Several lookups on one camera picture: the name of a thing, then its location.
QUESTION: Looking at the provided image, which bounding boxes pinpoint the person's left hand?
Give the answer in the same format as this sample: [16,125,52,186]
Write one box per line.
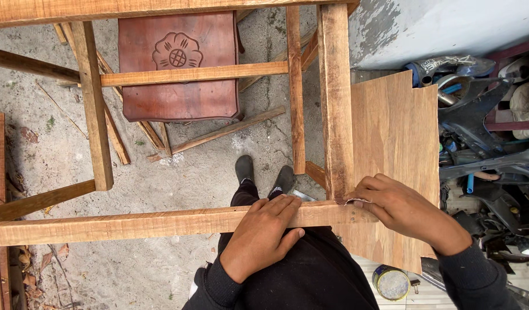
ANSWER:
[219,194,306,285]

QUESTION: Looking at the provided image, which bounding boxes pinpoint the person's right hand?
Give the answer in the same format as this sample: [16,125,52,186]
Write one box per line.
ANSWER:
[343,173,472,257]

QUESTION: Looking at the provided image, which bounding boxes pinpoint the unfinished wooden table frame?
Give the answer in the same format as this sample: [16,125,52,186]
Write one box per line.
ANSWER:
[0,0,379,248]

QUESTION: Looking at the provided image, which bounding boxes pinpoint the person's black trousers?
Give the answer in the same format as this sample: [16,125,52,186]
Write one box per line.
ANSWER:
[189,180,380,310]

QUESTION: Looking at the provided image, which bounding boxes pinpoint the grey metal blade tool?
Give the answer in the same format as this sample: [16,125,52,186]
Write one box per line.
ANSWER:
[290,189,318,202]

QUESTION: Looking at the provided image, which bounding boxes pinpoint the notched plywood panel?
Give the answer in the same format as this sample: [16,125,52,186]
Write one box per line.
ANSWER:
[333,70,440,274]

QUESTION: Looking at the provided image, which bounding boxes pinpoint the person's right black shoe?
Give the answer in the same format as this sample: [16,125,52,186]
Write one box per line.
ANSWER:
[268,165,296,197]

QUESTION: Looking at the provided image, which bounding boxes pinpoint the person's black shoe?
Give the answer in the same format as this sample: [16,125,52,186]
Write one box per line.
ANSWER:
[268,165,296,197]
[235,154,255,184]

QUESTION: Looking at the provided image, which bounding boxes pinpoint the round glue can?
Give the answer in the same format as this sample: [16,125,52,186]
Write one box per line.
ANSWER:
[372,264,411,301]

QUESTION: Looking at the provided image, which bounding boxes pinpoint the person's left black shoe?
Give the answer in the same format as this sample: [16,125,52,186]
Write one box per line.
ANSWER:
[235,154,255,184]

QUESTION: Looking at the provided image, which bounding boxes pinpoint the heap of motorcycle parts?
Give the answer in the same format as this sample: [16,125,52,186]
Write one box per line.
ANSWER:
[404,55,529,276]

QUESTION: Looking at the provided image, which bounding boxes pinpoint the long wooden offcut strip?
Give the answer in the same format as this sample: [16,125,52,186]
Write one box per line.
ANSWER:
[171,106,287,155]

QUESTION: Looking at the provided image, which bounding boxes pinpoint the short wooden offcut strip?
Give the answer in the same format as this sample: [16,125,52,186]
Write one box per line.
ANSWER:
[159,122,173,156]

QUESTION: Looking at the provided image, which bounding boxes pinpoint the slanted wooden offcut strip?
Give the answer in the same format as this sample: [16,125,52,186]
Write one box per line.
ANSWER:
[96,51,166,151]

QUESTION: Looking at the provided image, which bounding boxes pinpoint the carved reddish wooden panel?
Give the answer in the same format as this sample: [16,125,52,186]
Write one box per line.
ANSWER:
[118,11,244,124]

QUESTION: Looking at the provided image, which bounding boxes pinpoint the thick wooden offcut stick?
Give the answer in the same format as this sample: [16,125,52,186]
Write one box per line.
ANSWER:
[60,22,132,166]

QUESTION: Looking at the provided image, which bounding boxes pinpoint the heap of dry leaves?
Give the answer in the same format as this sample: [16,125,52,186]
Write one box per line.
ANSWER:
[14,242,71,310]

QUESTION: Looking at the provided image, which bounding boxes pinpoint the thin wooden splinter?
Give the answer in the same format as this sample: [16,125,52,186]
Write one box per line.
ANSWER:
[35,81,89,139]

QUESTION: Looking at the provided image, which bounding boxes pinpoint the single dry leaf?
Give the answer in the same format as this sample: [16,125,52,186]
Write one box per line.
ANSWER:
[19,126,40,144]

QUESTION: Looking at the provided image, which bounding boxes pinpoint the small wooden offcut stub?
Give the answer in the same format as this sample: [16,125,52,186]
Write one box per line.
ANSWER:
[53,23,68,46]

